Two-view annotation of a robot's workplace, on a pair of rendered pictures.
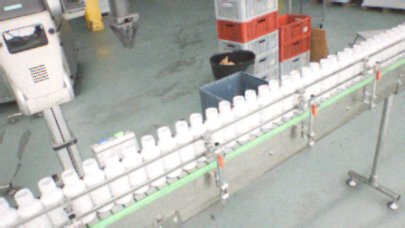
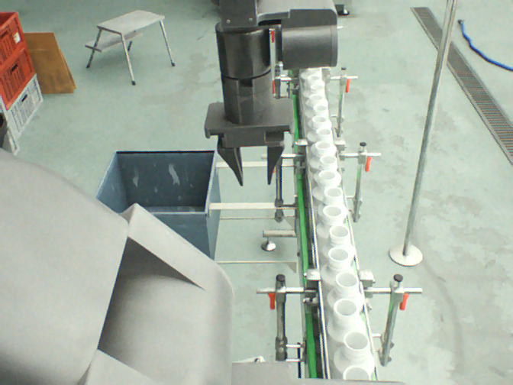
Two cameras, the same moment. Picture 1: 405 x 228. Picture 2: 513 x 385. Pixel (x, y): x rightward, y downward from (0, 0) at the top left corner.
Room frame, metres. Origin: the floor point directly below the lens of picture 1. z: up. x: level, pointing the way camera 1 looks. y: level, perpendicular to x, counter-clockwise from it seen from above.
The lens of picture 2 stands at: (0.65, 0.65, 1.80)
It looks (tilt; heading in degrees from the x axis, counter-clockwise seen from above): 36 degrees down; 305
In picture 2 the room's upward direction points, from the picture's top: 3 degrees counter-clockwise
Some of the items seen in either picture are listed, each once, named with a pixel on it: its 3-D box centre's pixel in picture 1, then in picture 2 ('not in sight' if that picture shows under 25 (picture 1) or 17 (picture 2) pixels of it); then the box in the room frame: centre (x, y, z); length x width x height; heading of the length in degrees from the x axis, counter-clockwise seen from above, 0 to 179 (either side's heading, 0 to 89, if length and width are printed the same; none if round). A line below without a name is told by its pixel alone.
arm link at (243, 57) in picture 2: not in sight; (249, 46); (0.96, 0.20, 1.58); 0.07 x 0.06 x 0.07; 33
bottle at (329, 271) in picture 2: (198, 137); (336, 288); (0.91, 0.03, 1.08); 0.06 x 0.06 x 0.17
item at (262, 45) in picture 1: (249, 43); not in sight; (3.58, -0.63, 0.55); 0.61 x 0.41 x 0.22; 128
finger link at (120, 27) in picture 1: (126, 33); (256, 151); (0.95, 0.20, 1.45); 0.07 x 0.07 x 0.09; 31
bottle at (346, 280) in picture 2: (184, 145); (343, 313); (0.87, 0.07, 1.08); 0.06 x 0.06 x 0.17
